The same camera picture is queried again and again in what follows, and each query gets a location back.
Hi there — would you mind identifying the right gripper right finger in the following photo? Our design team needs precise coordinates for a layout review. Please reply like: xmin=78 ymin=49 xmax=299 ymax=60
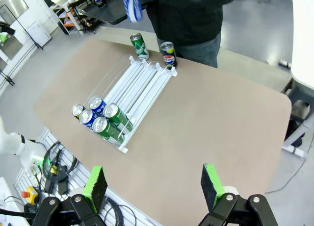
xmin=197 ymin=163 xmax=279 ymax=226

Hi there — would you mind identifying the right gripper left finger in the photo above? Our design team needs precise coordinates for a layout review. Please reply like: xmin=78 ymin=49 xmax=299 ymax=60
xmin=31 ymin=166 xmax=108 ymax=226

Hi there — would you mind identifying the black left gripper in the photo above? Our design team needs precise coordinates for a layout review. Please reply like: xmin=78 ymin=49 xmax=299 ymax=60
xmin=0 ymin=21 xmax=16 ymax=36

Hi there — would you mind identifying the blue white Pepsi can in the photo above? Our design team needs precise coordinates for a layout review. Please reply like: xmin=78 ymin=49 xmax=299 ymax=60
xmin=122 ymin=0 xmax=143 ymax=23

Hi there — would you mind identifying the green Sprite can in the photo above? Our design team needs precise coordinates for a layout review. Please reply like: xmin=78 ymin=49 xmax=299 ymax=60
xmin=130 ymin=32 xmax=150 ymax=61
xmin=103 ymin=102 xmax=133 ymax=135
xmin=92 ymin=116 xmax=125 ymax=145

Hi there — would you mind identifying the person in black sweater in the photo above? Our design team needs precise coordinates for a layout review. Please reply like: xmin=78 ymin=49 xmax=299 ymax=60
xmin=146 ymin=0 xmax=243 ymax=69

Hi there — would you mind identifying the grey slotted mounting plate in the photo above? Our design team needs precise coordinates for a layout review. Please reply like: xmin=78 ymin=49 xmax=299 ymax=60
xmin=13 ymin=127 xmax=160 ymax=226

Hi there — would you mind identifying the black power adapter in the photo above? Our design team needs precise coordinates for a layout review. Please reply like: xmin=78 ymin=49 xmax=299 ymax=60
xmin=57 ymin=179 xmax=71 ymax=195

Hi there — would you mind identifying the white cabinet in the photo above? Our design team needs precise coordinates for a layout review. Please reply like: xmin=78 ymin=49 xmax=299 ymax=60
xmin=26 ymin=21 xmax=52 ymax=48

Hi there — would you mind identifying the orange box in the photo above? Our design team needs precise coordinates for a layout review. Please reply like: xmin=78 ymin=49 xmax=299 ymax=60
xmin=61 ymin=11 xmax=80 ymax=27

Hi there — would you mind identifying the yellow emergency stop button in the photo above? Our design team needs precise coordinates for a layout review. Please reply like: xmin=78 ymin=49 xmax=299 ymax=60
xmin=21 ymin=186 xmax=41 ymax=205

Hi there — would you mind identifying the black side table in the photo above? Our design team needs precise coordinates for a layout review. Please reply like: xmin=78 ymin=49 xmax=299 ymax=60
xmin=83 ymin=0 xmax=159 ymax=25

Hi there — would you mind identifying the white can dispenser rack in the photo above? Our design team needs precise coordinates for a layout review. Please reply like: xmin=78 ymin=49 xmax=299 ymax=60
xmin=80 ymin=53 xmax=179 ymax=154

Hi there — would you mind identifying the grey table leg base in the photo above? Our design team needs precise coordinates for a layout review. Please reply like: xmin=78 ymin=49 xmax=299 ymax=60
xmin=281 ymin=78 xmax=314 ymax=158

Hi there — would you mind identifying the white table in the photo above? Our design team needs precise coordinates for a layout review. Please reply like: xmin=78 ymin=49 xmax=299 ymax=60
xmin=290 ymin=0 xmax=314 ymax=91

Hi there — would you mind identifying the black metal frame stand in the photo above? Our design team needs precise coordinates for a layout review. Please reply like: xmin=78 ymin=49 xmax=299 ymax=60
xmin=13 ymin=15 xmax=45 ymax=50

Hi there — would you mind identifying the black looped cable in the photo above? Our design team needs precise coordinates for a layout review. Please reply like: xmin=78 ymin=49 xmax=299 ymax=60
xmin=105 ymin=196 xmax=137 ymax=226

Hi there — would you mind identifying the black coiled cable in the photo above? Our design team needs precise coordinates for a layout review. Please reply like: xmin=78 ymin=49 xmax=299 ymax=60
xmin=42 ymin=140 xmax=79 ymax=195

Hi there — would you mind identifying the white frame shelf cart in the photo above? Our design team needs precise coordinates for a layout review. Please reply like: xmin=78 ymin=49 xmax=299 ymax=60
xmin=50 ymin=0 xmax=100 ymax=35

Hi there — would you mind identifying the thin black floor cable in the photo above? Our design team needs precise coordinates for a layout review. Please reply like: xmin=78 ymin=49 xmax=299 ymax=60
xmin=264 ymin=157 xmax=307 ymax=195

